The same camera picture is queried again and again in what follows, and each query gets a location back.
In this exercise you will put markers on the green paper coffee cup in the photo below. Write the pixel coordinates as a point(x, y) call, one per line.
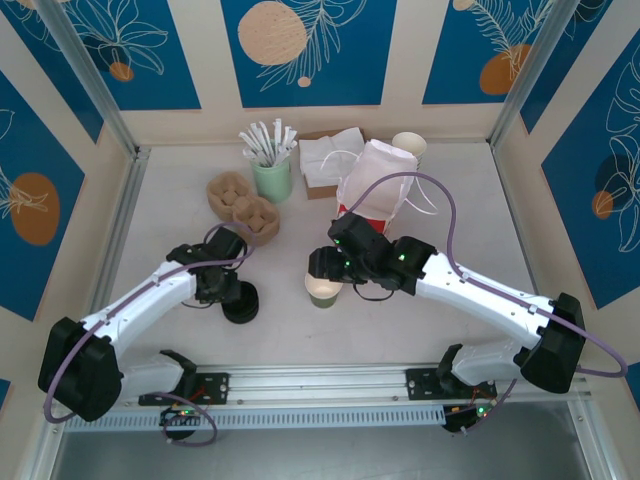
point(325, 302)

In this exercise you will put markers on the white and red takeout bag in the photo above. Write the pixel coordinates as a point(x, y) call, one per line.
point(375, 170)

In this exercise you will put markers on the white paper napkin pile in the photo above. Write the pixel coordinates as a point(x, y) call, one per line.
point(325, 155)

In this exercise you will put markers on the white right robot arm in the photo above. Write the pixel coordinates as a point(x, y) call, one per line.
point(480, 300)

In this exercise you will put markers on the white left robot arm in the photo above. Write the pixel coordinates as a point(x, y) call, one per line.
point(145, 305)

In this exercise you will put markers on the black lid on table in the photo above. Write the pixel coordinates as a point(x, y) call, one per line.
point(245, 307)

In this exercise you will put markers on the brown cardboard napkin box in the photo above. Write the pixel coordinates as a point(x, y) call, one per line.
point(322, 192)

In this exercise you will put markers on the paper cup stack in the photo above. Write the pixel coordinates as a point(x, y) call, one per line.
point(407, 142)

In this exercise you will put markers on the mint green straw holder cup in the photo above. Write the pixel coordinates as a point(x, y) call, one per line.
point(272, 182)

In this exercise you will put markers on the small circuit board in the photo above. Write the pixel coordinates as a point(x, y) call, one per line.
point(180, 414)
point(467, 417)

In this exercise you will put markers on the white wrapped straw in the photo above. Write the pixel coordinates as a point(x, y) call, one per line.
point(259, 137)
point(250, 145)
point(276, 137)
point(265, 137)
point(250, 154)
point(284, 140)
point(289, 145)

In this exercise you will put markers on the blue poster orange circle flower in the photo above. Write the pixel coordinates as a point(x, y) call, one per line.
point(30, 260)

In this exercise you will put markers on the blue poster large peach circle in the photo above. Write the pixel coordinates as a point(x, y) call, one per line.
point(350, 65)

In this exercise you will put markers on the blue poster fern orange circle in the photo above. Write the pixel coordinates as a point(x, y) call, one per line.
point(460, 65)

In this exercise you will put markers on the blue poster white flower outline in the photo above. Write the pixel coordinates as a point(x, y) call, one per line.
point(170, 75)

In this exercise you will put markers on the silver aluminium floor rail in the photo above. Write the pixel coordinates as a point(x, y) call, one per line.
point(122, 210)
point(585, 435)

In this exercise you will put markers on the silver aluminium frame post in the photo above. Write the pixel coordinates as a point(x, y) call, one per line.
point(85, 65)
point(530, 70)

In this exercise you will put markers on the blue wall poster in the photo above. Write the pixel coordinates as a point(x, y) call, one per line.
point(595, 50)
point(45, 65)

